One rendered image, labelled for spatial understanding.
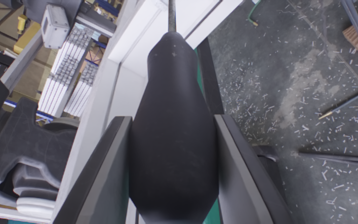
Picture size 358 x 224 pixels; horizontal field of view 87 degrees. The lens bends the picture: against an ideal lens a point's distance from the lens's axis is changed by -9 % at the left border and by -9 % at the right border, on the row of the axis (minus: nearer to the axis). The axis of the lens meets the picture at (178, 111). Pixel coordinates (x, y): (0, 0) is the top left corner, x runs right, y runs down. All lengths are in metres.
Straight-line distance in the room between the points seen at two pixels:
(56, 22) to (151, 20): 0.13
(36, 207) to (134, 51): 0.28
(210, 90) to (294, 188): 0.89
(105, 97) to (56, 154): 0.16
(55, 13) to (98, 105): 0.15
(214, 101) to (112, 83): 0.12
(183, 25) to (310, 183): 0.91
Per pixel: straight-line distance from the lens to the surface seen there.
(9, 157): 0.35
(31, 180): 0.39
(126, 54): 0.28
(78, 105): 4.91
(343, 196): 1.00
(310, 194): 1.04
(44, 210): 0.39
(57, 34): 0.32
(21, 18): 15.15
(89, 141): 0.21
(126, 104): 0.25
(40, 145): 0.37
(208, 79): 0.23
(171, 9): 0.17
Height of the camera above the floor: 0.97
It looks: 30 degrees down
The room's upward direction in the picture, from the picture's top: 64 degrees counter-clockwise
